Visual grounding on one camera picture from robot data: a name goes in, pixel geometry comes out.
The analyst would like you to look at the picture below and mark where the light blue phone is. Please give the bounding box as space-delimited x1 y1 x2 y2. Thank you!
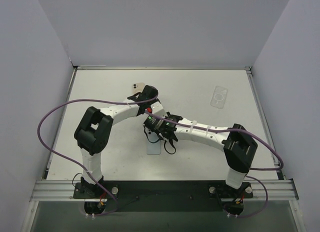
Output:
146 130 161 156

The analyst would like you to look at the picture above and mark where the clear phone case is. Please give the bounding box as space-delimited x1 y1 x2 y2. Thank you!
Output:
210 85 228 109

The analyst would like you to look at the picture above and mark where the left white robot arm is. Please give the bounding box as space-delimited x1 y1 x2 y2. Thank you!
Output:
74 85 159 198

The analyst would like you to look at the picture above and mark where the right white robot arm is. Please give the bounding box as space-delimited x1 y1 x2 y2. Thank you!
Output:
144 114 258 190

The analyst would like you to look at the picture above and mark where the beige cased phone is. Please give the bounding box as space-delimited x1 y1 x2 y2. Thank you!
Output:
131 82 146 95

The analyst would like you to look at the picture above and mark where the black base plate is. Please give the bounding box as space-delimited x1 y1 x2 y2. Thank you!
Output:
72 179 255 213

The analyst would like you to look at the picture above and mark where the aluminium front rail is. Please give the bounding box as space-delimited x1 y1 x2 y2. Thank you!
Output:
31 179 299 202

